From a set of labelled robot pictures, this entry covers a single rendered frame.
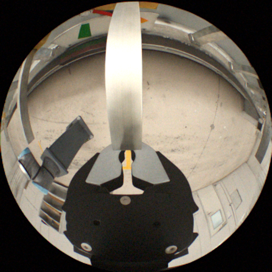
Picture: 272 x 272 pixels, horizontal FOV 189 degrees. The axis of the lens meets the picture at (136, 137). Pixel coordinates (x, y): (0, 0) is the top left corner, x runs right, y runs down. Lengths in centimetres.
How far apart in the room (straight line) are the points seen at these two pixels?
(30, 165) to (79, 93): 85
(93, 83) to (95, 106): 25
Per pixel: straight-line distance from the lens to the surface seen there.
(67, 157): 82
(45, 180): 73
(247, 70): 50
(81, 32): 30
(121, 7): 15
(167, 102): 102
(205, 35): 32
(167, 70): 103
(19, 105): 26
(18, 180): 67
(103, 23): 27
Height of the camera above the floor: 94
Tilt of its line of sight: 61 degrees down
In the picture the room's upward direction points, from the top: 174 degrees clockwise
